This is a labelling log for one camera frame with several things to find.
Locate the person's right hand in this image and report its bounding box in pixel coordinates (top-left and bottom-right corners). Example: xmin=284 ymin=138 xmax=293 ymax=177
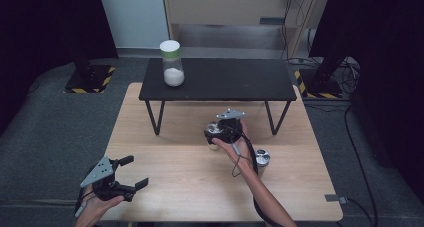
xmin=211 ymin=120 xmax=256 ymax=178

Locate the salt jar green white lid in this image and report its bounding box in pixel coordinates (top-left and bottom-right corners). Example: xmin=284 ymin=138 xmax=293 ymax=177
xmin=159 ymin=39 xmax=185 ymax=87

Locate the black metal shelf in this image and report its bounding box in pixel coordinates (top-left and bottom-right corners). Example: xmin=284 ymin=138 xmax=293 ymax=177
xmin=138 ymin=57 xmax=298 ymax=136

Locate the black stand base striped edge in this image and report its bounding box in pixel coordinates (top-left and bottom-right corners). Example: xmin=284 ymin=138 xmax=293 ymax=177
xmin=293 ymin=53 xmax=345 ymax=100
xmin=64 ymin=36 xmax=116 ymax=95

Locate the left gripper cable grey plug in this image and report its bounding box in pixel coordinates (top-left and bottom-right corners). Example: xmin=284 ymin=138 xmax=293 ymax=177
xmin=74 ymin=190 xmax=96 ymax=219

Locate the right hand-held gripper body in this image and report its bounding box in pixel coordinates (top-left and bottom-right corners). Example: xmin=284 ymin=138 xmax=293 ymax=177
xmin=215 ymin=108 xmax=247 ymax=144

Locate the tangle of black cables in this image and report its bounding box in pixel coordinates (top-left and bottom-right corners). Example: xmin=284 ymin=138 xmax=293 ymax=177
xmin=281 ymin=0 xmax=363 ymax=105

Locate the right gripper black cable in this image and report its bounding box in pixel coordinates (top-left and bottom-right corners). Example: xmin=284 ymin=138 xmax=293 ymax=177
xmin=223 ymin=125 xmax=284 ymax=227

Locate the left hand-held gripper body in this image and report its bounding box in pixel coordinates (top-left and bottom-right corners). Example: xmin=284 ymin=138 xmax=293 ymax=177
xmin=79 ymin=155 xmax=137 ymax=202

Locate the glass jar brown powder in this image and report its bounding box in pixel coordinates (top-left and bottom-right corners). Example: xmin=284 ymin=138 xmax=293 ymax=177
xmin=254 ymin=148 xmax=272 ymax=178

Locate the dark curtain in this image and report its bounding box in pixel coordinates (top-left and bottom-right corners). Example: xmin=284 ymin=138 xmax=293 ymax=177
xmin=0 ymin=0 xmax=119 ymax=136
xmin=308 ymin=0 xmax=424 ymax=195

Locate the grey tape strip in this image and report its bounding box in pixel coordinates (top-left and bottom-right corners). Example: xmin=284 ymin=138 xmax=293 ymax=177
xmin=324 ymin=194 xmax=349 ymax=204

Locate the person's left hand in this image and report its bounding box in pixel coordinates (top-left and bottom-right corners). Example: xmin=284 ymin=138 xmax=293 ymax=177
xmin=73 ymin=185 xmax=125 ymax=227

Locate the black floor cable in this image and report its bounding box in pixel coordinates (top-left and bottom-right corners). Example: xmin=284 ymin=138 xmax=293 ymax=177
xmin=343 ymin=101 xmax=380 ymax=227

